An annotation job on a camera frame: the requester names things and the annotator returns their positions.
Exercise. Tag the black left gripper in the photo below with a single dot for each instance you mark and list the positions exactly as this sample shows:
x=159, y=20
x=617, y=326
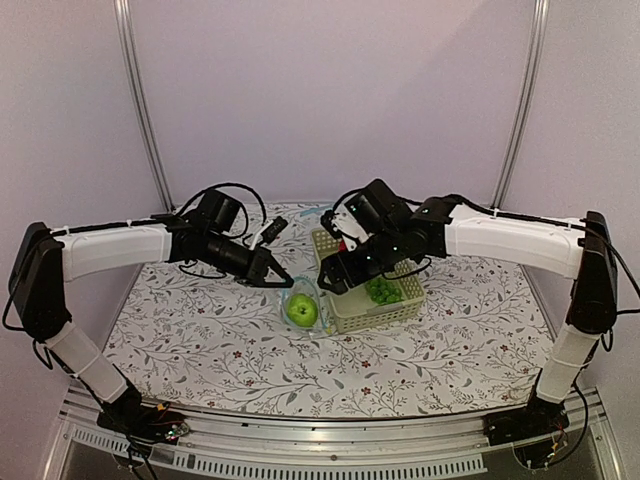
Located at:
x=254, y=275

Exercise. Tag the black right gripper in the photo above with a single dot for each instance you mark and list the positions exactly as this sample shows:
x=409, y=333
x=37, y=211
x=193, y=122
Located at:
x=330, y=264

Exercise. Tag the light green perforated plastic basket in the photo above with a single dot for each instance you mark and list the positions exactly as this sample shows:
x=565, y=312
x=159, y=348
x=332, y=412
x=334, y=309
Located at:
x=356, y=310

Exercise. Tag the clear blue zip top bag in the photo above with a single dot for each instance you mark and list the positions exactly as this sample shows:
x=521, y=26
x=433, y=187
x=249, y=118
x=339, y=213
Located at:
x=304, y=285

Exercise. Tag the green apple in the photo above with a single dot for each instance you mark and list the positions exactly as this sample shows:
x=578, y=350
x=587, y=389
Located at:
x=302, y=310

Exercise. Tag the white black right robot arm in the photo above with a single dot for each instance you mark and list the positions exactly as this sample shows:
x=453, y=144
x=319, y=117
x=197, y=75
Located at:
x=381, y=229

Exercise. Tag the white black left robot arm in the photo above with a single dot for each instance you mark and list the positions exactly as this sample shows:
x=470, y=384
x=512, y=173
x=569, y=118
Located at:
x=49, y=259

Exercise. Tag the spare clear blue zip bag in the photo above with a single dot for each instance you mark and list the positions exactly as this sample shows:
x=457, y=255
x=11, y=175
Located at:
x=316, y=210

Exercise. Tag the green grape bunch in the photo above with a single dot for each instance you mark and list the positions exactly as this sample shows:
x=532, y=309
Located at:
x=383, y=292

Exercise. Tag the floral patterned table mat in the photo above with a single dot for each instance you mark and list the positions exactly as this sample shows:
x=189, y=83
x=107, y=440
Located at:
x=477, y=342

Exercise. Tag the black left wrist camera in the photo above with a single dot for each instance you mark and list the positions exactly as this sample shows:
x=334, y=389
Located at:
x=269, y=232

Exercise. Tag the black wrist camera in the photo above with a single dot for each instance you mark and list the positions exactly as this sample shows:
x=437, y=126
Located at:
x=343, y=227
x=269, y=232

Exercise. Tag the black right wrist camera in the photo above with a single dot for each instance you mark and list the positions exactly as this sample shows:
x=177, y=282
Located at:
x=343, y=227

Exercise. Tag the aluminium front rail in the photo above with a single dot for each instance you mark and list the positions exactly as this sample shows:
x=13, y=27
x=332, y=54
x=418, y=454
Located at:
x=226, y=445

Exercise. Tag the left aluminium frame post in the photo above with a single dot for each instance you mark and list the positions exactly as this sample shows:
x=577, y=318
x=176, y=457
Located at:
x=124, y=22

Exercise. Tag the aluminium frame post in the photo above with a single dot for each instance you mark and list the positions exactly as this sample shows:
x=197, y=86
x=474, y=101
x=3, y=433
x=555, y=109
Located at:
x=525, y=98
x=124, y=22

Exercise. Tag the right aluminium frame post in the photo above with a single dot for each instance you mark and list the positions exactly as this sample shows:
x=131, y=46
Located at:
x=525, y=98

